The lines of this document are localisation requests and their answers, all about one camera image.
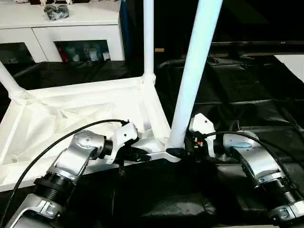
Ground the white sideboard cabinet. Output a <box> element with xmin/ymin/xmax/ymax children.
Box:
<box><xmin>0</xmin><ymin>0</ymin><xmax>126</xmax><ymax>64</ymax></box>

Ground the black glossy mat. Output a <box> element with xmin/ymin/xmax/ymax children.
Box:
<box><xmin>0</xmin><ymin>45</ymin><xmax>304</xmax><ymax>226</ymax></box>

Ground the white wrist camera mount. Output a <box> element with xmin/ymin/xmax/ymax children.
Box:
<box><xmin>191</xmin><ymin>113</ymin><xmax>217</xmax><ymax>157</ymax></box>
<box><xmin>105</xmin><ymin>122</ymin><xmax>139</xmax><ymax>164</ymax></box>

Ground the black framed plaque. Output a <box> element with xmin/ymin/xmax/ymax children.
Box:
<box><xmin>29</xmin><ymin>0</ymin><xmax>57</xmax><ymax>5</ymax></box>

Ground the white plastic table leg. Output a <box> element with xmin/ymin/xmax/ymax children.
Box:
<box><xmin>167</xmin><ymin>0</ymin><xmax>224</xmax><ymax>150</ymax></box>
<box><xmin>142</xmin><ymin>0</ymin><xmax>157</xmax><ymax>84</ymax></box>
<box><xmin>0</xmin><ymin>60</ymin><xmax>27</xmax><ymax>99</ymax></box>

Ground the bag of black parts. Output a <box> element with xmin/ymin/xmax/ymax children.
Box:
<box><xmin>44</xmin><ymin>4</ymin><xmax>70</xmax><ymax>21</ymax></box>

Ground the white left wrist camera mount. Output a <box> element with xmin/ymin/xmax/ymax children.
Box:
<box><xmin>105</xmin><ymin>122</ymin><xmax>139</xmax><ymax>164</ymax></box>

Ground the white plastic table top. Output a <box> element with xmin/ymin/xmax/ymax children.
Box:
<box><xmin>0</xmin><ymin>73</ymin><xmax>183</xmax><ymax>193</ymax></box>

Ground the white flat panel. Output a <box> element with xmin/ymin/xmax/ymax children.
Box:
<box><xmin>273</xmin><ymin>54</ymin><xmax>304</xmax><ymax>84</ymax></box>

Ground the long black bar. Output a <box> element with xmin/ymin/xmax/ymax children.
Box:
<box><xmin>211</xmin><ymin>40</ymin><xmax>304</xmax><ymax>47</ymax></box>

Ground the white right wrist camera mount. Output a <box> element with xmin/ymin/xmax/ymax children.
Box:
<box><xmin>191</xmin><ymin>113</ymin><xmax>217</xmax><ymax>157</ymax></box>

